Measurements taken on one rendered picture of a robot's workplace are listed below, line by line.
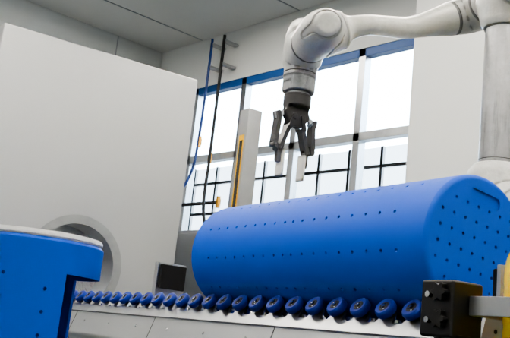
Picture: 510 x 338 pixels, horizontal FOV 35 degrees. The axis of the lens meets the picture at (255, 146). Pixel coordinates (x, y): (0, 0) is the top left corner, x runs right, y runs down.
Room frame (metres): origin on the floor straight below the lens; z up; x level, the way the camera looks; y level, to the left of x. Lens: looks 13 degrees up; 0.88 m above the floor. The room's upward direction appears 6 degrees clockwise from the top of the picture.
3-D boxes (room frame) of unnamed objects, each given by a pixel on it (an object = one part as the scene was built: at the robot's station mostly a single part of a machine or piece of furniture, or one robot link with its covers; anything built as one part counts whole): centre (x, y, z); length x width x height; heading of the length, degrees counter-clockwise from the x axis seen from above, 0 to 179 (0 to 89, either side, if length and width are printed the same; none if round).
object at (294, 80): (2.10, -0.10, 1.56); 0.09 x 0.09 x 0.06
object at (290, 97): (2.10, -0.10, 1.49); 0.08 x 0.07 x 0.09; 122
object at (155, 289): (2.59, 0.22, 1.00); 0.10 x 0.04 x 0.15; 122
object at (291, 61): (2.09, -0.10, 1.67); 0.13 x 0.11 x 0.16; 11
